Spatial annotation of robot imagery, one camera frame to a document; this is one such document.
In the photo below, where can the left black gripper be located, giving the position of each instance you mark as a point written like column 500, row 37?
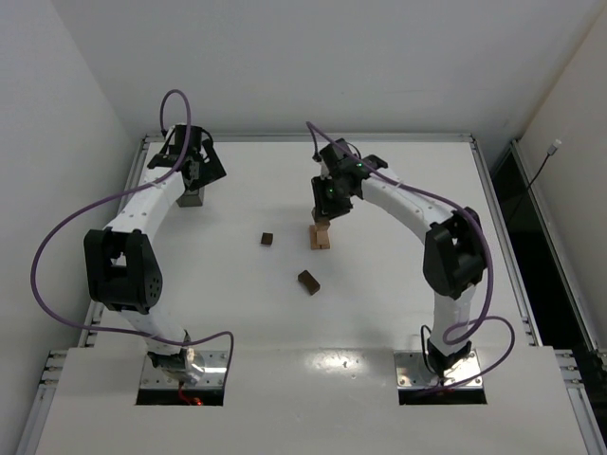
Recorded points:
column 193, row 173

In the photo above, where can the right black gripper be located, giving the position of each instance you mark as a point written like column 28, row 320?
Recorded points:
column 329, row 209

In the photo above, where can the smoky transparent plastic box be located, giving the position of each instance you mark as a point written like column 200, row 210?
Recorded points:
column 191, row 199

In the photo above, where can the dark wood arch block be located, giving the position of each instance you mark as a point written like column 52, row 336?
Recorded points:
column 308, row 282

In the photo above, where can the tan wood cube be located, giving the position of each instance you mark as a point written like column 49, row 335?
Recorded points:
column 322, row 237

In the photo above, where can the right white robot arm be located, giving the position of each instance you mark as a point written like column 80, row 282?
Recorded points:
column 454, row 260

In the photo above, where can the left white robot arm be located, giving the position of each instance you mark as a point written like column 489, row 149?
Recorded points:
column 122, row 271

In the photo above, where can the small dark wood cube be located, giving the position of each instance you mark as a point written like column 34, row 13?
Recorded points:
column 267, row 239

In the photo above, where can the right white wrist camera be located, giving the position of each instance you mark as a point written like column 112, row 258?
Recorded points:
column 324, row 172

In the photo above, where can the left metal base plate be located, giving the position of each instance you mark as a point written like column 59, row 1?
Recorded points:
column 199, row 371

